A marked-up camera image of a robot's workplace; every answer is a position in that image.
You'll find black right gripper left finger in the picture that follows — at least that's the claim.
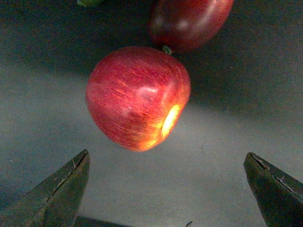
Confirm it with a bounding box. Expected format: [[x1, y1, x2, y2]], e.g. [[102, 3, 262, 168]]
[[0, 150, 90, 227]]

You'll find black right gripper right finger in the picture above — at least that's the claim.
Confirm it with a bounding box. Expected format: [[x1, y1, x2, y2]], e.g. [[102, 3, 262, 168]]
[[243, 152, 303, 227]]

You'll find red apple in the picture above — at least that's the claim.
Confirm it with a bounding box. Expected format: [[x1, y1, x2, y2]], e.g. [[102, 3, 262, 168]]
[[86, 46, 191, 152]]

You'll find red orange mango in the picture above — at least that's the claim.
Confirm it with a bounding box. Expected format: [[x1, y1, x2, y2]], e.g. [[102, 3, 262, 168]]
[[148, 0, 234, 53]]

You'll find green avocado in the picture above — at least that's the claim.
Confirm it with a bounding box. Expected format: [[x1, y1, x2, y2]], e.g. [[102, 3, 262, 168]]
[[77, 0, 104, 7]]

